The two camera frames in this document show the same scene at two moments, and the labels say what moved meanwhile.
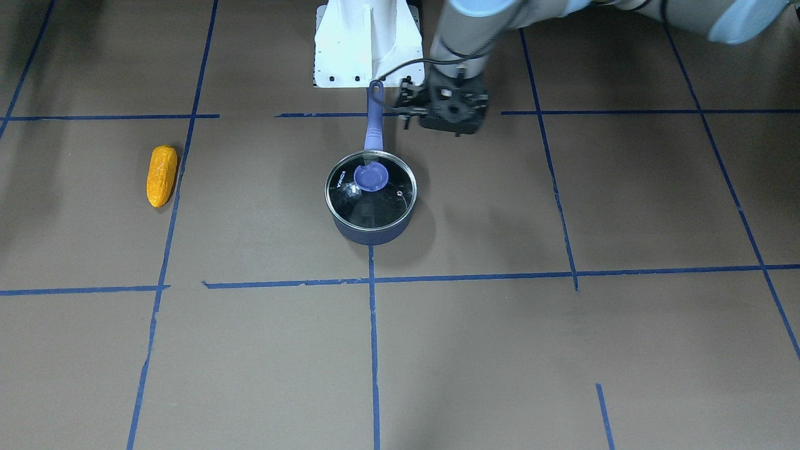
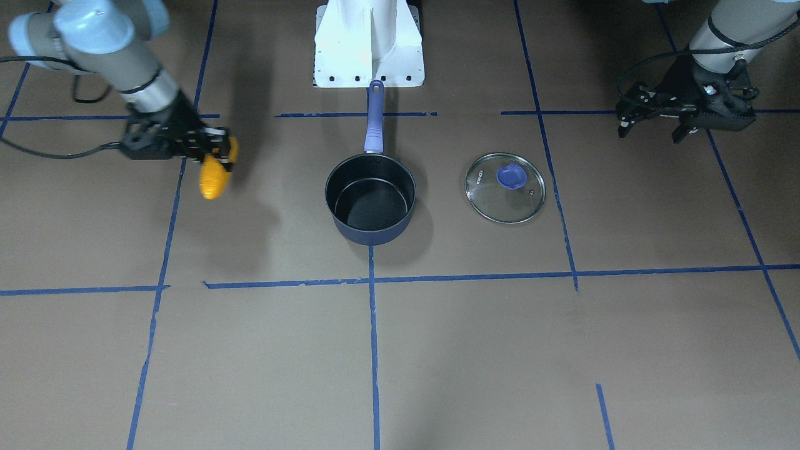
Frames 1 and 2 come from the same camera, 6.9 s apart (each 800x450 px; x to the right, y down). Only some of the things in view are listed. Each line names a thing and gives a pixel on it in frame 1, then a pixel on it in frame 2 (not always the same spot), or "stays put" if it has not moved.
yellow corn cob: (161, 174) → (214, 178)
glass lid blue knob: (371, 177) → (505, 188)
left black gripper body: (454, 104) → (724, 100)
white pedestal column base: (359, 42) stays put
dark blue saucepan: (379, 217) stays put
